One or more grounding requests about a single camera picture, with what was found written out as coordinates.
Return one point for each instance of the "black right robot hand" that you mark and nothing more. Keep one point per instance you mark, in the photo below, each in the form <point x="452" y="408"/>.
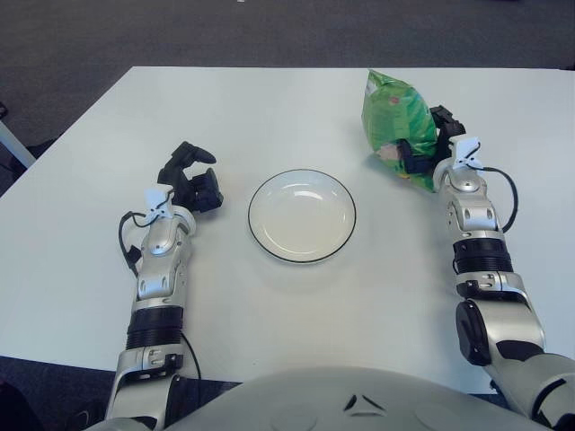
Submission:
<point x="444" y="130"/>

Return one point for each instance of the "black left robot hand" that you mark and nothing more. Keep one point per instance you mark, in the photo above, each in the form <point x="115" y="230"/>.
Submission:
<point x="179" y="188"/>

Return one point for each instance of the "green snack bag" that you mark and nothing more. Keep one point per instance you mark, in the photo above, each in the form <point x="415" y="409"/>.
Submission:
<point x="391" y="112"/>

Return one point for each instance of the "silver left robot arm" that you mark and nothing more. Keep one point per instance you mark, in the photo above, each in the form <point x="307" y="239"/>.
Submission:
<point x="159" y="265"/>

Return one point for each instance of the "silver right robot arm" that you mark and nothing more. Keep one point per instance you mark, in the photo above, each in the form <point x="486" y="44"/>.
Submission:
<point x="476" y="220"/>

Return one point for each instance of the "white plate with black rim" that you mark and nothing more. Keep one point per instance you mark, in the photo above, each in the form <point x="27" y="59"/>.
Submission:
<point x="301" y="215"/>

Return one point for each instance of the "white table leg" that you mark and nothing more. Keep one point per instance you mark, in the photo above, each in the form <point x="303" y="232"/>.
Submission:
<point x="15" y="146"/>

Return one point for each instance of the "black sneaker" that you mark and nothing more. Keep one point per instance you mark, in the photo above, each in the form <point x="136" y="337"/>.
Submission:
<point x="85" y="415"/>

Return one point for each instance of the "silver robot torso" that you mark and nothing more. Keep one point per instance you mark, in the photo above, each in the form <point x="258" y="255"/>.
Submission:
<point x="314" y="404"/>

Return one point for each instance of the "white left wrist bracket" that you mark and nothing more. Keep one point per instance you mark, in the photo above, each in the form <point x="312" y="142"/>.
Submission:
<point x="155" y="195"/>

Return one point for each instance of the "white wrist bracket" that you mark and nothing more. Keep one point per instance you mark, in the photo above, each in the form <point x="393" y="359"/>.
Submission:
<point x="155" y="195"/>
<point x="465" y="148"/>

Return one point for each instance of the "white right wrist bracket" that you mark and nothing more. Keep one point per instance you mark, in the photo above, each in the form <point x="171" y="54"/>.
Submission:
<point x="465" y="148"/>

